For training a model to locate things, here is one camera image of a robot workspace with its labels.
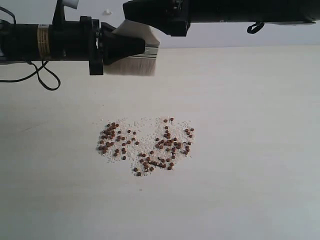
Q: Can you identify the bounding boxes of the small white wall fixture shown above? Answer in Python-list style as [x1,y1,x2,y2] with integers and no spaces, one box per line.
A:
[103,9,113,16]

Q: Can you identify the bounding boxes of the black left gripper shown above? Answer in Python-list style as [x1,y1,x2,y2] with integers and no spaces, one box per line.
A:
[80,16,146,76]

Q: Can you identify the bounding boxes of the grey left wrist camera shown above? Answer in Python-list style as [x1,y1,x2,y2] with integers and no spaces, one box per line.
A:
[62,0,79,10]

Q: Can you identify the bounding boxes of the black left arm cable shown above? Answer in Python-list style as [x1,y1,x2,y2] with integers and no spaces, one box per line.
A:
[0,6,61,91]

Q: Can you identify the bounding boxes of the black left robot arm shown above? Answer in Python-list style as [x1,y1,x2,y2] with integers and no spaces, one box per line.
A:
[0,16,145,76]

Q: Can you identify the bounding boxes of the pile of brown beans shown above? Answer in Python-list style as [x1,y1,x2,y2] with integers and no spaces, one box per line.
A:
[95,116,196,177]

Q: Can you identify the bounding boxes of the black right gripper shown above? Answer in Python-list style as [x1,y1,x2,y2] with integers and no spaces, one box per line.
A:
[122,0,191,37]

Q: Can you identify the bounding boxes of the wooden handled paint brush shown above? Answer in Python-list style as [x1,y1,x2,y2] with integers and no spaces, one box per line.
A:
[104,19,160,76]

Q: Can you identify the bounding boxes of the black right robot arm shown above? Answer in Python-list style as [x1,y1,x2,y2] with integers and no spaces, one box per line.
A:
[122,0,320,37]

